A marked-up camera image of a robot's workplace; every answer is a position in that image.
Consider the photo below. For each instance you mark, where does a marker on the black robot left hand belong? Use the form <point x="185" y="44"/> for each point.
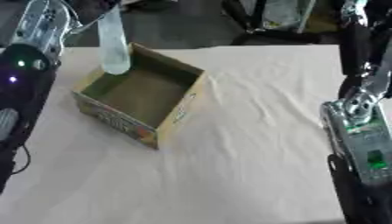
<point x="97" y="4"/>

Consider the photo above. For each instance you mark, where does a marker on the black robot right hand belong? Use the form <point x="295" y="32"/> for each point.
<point x="357" y="49"/>

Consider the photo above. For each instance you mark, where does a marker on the clear plastic bottle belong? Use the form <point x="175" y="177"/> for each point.
<point x="114" y="49"/>

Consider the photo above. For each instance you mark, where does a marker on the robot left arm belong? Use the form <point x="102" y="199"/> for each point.
<point x="30" y="73"/>

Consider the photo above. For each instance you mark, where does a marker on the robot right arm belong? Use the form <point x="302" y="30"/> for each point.
<point x="363" y="145"/>

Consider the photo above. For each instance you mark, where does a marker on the tan cardboard box green inside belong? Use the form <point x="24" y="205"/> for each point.
<point x="143" y="93"/>

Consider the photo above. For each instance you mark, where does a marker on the pale bag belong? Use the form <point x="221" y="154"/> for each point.
<point x="284" y="13"/>

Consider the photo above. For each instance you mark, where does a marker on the black tripod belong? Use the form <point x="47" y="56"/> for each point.
<point x="265" y="32"/>

